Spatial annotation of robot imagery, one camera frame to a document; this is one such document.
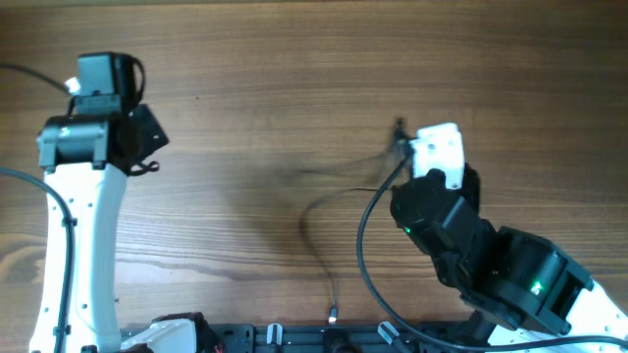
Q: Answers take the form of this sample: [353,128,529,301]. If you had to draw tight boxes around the left camera black cable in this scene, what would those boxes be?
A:
[0,63,78,353]

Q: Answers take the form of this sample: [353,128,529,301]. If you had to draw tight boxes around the grey rail clip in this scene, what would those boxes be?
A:
[266,324,284,346]
[377,321,399,345]

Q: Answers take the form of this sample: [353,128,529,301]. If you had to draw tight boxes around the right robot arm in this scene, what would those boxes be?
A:
[390,170,627,352]

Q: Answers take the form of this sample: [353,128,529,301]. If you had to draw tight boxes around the left grey rail clip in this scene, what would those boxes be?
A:
[266,324,284,346]

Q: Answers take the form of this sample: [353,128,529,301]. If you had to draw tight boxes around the right grey rail clip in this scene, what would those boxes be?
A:
[377,321,399,345]

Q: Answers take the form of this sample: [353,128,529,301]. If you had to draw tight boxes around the black USB cable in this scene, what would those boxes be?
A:
[293,116,413,326]

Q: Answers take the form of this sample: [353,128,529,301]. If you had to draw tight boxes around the camera black cable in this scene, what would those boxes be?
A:
[0,63,78,353]
[356,146,628,353]

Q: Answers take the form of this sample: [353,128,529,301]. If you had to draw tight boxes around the right camera black cable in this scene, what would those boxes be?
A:
[356,146,628,353]

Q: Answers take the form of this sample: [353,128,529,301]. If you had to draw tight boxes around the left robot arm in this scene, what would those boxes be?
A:
[28,52,169,352]

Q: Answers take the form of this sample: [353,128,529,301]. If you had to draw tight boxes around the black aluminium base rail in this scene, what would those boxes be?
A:
[210,322,462,353]

